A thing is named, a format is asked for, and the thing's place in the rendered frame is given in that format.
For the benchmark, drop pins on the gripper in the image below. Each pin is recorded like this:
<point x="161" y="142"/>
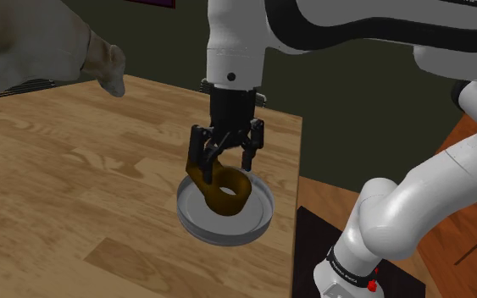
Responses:
<point x="232" y="109"/>

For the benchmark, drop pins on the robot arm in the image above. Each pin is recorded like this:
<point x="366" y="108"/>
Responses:
<point x="428" y="181"/>

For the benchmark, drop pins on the grey shallow dish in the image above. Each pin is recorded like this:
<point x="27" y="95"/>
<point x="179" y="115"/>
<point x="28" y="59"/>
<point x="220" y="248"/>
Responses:
<point x="254" y="210"/>

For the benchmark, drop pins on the wooden table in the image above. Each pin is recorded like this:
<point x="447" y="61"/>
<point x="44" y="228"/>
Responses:
<point x="56" y="173"/>

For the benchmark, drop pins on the beige cloth bundle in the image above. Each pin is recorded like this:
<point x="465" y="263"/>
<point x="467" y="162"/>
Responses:
<point x="35" y="37"/>

